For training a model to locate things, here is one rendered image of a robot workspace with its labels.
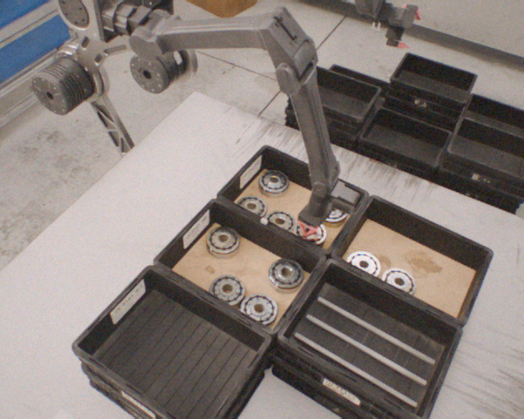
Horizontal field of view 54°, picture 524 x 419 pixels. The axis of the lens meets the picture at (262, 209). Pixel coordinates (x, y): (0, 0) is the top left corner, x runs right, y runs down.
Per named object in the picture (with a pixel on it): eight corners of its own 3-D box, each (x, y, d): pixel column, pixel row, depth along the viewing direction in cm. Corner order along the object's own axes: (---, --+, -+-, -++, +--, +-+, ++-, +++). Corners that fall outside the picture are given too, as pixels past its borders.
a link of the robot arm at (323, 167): (293, 33, 108) (269, 66, 103) (317, 36, 105) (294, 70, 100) (326, 166, 140) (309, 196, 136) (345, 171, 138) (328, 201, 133)
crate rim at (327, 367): (274, 341, 129) (274, 337, 127) (327, 261, 147) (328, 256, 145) (422, 431, 117) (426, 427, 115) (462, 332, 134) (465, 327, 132)
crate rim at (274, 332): (150, 267, 141) (150, 262, 140) (213, 201, 159) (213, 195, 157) (274, 341, 129) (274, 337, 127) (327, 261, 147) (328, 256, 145)
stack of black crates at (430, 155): (344, 185, 274) (358, 137, 248) (363, 153, 292) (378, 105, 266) (416, 214, 263) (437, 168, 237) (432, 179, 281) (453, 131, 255)
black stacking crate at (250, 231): (155, 285, 149) (150, 263, 140) (214, 221, 166) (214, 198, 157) (270, 357, 137) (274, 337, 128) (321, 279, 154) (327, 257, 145)
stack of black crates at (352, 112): (277, 159, 284) (285, 91, 250) (300, 129, 302) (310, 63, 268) (343, 186, 273) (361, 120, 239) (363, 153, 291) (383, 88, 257)
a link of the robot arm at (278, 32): (301, -4, 99) (277, 27, 94) (321, 54, 108) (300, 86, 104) (145, 9, 124) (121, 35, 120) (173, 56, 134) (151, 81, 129)
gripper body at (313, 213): (333, 209, 151) (338, 193, 145) (315, 229, 145) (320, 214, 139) (314, 198, 153) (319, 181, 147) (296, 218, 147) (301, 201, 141)
